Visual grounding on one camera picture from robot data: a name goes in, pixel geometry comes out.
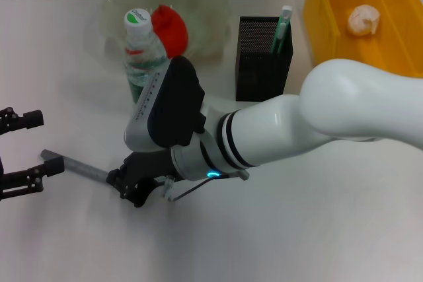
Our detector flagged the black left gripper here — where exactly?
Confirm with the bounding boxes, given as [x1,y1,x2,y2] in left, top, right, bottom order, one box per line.
[0,107,65,200]

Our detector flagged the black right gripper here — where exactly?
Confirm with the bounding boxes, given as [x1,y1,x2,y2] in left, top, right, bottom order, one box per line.
[105,149,176,209]

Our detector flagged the gray marker pen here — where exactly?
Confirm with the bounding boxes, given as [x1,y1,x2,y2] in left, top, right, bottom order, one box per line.
[40,149,110,182]

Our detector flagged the clear plastic water bottle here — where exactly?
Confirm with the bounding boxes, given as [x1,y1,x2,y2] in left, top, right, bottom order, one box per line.
[124,7,171,104]

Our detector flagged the red-orange fruit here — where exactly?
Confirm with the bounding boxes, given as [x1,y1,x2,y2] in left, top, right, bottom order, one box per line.
[151,4,189,59]

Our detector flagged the white paper ball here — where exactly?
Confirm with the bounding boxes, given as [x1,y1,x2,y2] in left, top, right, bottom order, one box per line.
[346,5,381,36]

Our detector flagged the black mesh pen holder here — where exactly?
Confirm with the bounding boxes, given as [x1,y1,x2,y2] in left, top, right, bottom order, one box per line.
[235,16,294,103]

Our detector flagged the green glass fruit bowl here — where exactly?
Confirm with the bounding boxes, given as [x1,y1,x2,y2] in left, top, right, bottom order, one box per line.
[100,0,231,75]

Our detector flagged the yellow plastic bin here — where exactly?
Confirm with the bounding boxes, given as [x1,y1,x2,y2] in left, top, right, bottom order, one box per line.
[303,0,423,80]

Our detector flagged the gray right gripper cable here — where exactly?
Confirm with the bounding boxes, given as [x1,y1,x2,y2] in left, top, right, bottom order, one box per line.
[158,169,249,203]

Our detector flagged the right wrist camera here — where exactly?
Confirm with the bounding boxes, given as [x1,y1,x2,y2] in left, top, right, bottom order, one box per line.
[124,55,206,153]

